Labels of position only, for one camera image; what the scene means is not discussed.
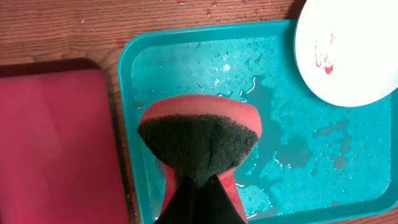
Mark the green and orange sponge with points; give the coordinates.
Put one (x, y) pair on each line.
(198, 136)

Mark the light blue plate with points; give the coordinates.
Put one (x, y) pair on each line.
(346, 50)

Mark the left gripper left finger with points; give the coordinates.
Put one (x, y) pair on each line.
(181, 207)

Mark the teal plastic tray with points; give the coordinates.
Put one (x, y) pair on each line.
(315, 162)

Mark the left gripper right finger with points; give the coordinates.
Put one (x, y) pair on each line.
(214, 205)

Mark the black red-lined tray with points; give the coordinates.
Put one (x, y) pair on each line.
(59, 155)

